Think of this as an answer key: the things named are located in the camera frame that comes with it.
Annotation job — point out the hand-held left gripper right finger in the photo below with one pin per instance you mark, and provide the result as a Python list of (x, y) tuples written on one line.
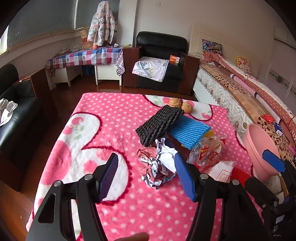
[(185, 176)]

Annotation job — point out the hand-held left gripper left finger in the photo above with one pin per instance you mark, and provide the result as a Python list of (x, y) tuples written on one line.
[(108, 178)]

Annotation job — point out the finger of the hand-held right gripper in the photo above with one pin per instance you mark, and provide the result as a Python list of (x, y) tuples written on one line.
[(272, 160), (259, 187)]

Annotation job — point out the pink plastic bucket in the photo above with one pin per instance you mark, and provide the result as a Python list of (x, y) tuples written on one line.
[(256, 148)]

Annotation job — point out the red foam net sleeve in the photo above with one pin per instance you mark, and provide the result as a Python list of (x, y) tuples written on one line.
[(240, 175)]

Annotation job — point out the red white paper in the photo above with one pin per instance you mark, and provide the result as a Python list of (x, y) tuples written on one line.
[(159, 162)]

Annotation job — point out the clear snack wrapper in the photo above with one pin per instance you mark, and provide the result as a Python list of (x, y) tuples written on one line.
[(208, 150)]

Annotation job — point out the small white packet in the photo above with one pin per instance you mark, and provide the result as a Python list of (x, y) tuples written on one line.
[(219, 172)]

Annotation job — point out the black scouring sponge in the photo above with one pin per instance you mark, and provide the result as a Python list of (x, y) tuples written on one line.
[(157, 122)]

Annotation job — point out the person's left hand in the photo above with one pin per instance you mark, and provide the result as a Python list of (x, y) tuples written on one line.
[(134, 236)]

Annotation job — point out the blue white box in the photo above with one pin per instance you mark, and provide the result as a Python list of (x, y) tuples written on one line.
[(278, 129)]

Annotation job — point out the red packet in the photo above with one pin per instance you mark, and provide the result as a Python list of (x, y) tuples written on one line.
[(269, 118)]

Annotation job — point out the pink polka dot blanket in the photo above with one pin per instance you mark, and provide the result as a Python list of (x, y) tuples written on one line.
[(104, 120)]

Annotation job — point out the brown walnut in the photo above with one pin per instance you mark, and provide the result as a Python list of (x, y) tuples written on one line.
[(186, 107), (175, 102)]

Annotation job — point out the white bed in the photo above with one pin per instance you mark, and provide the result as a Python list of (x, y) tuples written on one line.
[(222, 95)]

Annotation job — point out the brown leaf print blanket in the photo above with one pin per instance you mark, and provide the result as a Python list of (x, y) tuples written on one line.
[(235, 85)]

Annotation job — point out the pink wardrobe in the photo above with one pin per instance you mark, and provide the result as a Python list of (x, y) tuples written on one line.
[(282, 69)]

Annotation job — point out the yellow floral pillow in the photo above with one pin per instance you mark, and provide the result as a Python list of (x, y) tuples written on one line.
[(244, 62)]

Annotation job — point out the black leather sofa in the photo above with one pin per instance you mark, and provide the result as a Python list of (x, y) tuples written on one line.
[(18, 120)]

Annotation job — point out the patterned hanging cloth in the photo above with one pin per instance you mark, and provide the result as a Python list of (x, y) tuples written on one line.
[(120, 64)]

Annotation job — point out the floral white pillow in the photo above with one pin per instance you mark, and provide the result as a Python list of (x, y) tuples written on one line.
[(150, 67)]

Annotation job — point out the small orange box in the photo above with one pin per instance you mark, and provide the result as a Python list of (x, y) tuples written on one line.
[(174, 59)]

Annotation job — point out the dark wooden side table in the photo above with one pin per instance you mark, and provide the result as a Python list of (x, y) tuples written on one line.
[(34, 85)]

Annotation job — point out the white cloth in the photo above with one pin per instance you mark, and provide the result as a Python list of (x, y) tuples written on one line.
[(5, 111)]

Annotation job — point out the checkered tablecloth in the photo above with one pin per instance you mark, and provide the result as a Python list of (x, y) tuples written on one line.
[(87, 56)]

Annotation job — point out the cartoon print pillow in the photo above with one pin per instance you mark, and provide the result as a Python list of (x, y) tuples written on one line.
[(211, 46)]

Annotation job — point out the black leather armchair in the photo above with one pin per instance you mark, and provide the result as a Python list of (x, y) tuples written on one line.
[(159, 44)]

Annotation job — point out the brown paper bag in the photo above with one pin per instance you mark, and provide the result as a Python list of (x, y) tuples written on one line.
[(85, 39)]

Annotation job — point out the pastel padded jacket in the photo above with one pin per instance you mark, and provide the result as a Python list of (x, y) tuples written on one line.
[(101, 25)]

